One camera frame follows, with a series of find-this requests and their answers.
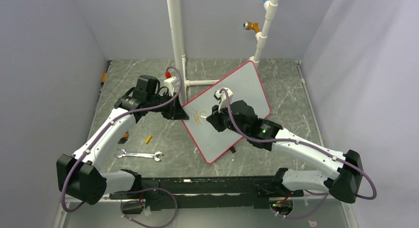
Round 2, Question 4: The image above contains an orange tab on table edge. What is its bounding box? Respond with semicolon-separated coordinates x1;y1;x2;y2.
101;72;107;85

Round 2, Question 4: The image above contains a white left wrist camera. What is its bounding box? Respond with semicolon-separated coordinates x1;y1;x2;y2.
164;72;179;96

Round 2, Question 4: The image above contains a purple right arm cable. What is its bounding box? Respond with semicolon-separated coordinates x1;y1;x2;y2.
218;88;377;220

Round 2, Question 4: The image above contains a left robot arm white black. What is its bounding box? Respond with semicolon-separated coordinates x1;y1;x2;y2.
56;72;189;205

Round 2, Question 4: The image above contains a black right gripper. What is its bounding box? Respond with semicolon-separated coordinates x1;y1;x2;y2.
208;100;249;137

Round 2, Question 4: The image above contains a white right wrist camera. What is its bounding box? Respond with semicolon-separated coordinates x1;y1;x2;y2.
214;87;233;113

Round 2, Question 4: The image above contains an orange black whiteboard eraser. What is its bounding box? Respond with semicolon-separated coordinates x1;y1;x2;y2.
118;132;129;144

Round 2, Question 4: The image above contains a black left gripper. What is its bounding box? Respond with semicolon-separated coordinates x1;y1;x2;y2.
147;91;188;120

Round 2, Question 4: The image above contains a yellow marker cap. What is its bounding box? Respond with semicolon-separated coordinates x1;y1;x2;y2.
145;135;152;144

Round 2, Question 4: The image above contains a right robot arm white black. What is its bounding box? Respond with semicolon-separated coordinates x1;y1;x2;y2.
206;100;363;204

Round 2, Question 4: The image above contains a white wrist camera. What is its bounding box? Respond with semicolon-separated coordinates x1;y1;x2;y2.
214;87;233;113
164;72;179;96

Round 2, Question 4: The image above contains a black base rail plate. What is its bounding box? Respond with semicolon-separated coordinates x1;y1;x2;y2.
110;176;304;211

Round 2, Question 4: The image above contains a silver open-end wrench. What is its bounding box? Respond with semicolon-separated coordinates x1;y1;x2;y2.
114;148;164;162

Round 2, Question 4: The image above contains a pink framed whiteboard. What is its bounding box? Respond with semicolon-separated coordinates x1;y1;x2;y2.
183;61;271;164

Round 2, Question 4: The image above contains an aluminium extrusion rail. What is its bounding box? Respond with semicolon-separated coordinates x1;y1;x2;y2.
60;176;346;204

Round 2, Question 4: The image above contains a white PVC pipe frame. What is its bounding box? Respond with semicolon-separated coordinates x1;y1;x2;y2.
166;0;279;103

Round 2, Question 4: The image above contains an orange camera on pipe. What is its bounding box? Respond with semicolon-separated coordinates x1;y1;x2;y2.
243;21;260;34

